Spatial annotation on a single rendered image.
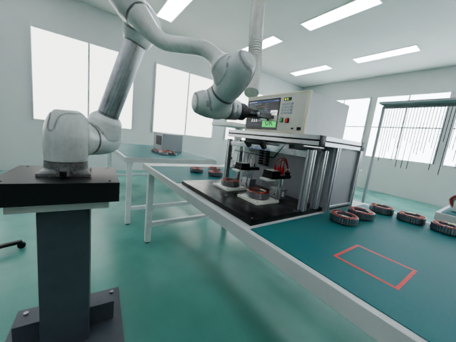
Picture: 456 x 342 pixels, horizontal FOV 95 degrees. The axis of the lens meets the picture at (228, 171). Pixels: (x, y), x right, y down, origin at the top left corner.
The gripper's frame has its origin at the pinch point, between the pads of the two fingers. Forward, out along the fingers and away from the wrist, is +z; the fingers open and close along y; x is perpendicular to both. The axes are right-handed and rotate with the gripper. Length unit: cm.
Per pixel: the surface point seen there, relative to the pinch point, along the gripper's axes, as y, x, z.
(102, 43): -469, 149, -36
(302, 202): 23.9, -36.8, 5.0
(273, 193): 3.0, -38.7, 8.5
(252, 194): 5.3, -37.6, -8.6
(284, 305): 5, -118, 35
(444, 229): 63, -40, 54
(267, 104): -11.3, 8.6, 9.2
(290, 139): 10.1, -9.4, 6.4
